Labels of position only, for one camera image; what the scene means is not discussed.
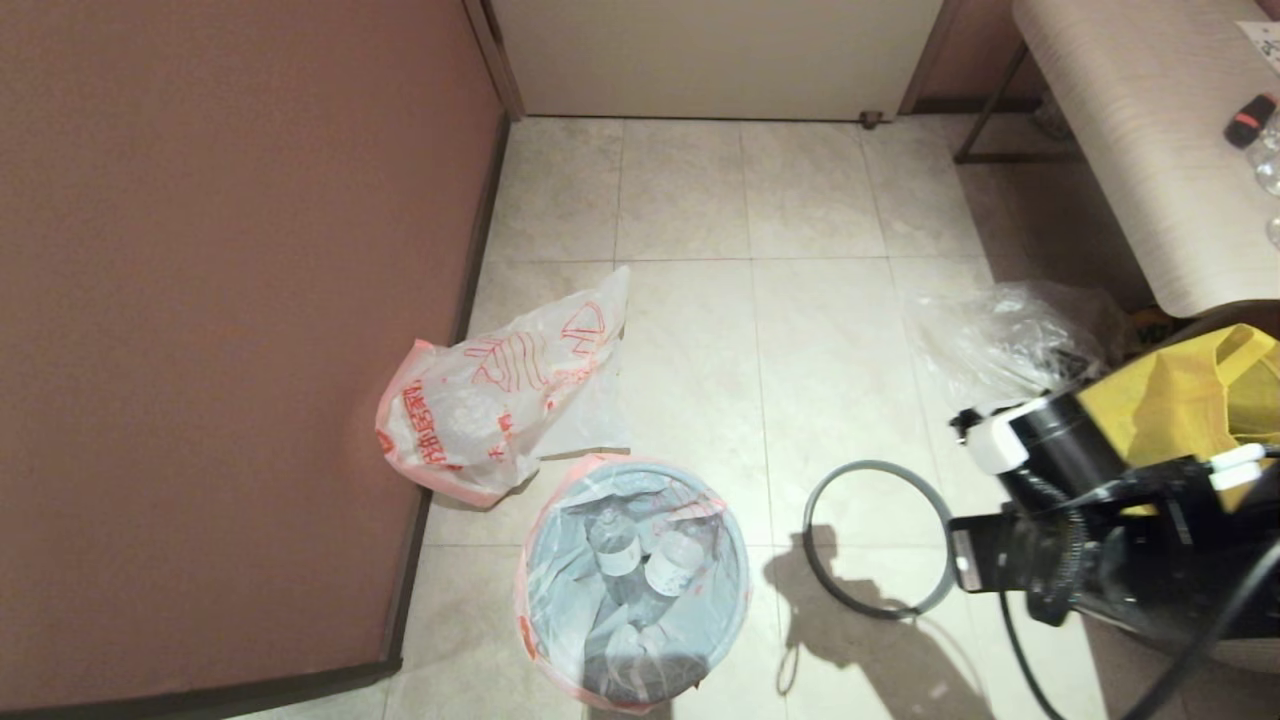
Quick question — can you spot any dark metal table leg frame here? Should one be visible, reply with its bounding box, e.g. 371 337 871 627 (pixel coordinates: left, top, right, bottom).
952 45 1086 167

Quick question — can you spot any crumpled clear plastic bag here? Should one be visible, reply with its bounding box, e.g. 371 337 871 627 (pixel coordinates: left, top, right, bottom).
905 282 1126 413

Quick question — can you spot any white door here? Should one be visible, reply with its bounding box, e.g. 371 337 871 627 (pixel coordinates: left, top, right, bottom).
490 0 943 122

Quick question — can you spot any wood-grain table top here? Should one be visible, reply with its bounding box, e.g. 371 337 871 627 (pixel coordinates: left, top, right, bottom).
1010 0 1280 319

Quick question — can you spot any clear plastic bottle barcode label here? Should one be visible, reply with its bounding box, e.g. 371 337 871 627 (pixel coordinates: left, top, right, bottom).
590 508 643 579

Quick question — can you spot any grey bin retaining ring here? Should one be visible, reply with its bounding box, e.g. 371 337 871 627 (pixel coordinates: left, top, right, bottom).
803 460 957 620

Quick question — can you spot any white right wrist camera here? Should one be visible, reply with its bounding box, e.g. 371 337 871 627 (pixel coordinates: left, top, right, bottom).
963 399 1047 474

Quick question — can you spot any beige ribbed round stool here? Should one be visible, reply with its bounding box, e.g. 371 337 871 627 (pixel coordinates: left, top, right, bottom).
1085 610 1280 677

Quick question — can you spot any white translucent plastic bag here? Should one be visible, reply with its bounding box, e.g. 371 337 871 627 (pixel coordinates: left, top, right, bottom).
513 453 752 714

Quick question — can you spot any new red-printed plastic bag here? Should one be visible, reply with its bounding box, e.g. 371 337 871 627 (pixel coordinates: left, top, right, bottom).
376 267 633 509

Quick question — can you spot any black round trash bin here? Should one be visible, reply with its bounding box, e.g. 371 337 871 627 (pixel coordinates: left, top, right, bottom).
518 458 751 709

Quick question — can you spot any yellow fabric tote bag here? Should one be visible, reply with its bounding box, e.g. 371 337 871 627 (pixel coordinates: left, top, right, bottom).
1075 324 1280 513

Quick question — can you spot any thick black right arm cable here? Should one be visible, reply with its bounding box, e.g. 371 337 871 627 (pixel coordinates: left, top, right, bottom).
1120 540 1280 720

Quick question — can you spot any white printed paper sheet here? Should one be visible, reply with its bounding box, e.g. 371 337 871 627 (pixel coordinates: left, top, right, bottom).
1232 22 1280 81

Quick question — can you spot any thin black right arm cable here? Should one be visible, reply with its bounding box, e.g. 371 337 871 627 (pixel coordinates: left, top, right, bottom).
998 590 1067 720

